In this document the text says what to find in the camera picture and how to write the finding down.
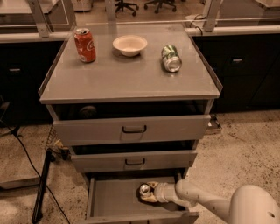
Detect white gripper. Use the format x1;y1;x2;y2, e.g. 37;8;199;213
140;181;177;203

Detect orange soda can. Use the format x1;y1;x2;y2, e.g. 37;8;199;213
139;184;151;197

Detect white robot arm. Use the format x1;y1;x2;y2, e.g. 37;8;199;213
139;179;280;224

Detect bottom grey drawer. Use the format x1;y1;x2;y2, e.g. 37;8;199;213
77;169;199;224

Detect grey drawer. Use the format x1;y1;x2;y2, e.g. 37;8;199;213
77;169;199;224
47;100;213;146
70;141;197;172

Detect middle grey drawer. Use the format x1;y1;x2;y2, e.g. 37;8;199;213
70;141;197;172

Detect grey drawer cabinet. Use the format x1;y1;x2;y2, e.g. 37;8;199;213
38;23;223;224

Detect top grey drawer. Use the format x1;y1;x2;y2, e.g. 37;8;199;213
47;100;213;146

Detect dark round object in drawer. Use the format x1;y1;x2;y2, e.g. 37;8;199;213
78;105;97;119

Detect green soda can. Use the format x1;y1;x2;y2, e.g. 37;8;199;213
161;45;182;73

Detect red soda can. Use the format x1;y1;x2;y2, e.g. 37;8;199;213
74;28;96;63

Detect black floor stand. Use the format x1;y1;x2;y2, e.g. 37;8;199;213
31;148;53;224

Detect white bowl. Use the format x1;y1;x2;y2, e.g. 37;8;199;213
113;35;148;57

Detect black office chair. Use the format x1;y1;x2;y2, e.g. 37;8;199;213
143;0;177;14
115;0;139;17

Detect black floor cable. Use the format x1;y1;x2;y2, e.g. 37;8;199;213
0;119;72;224

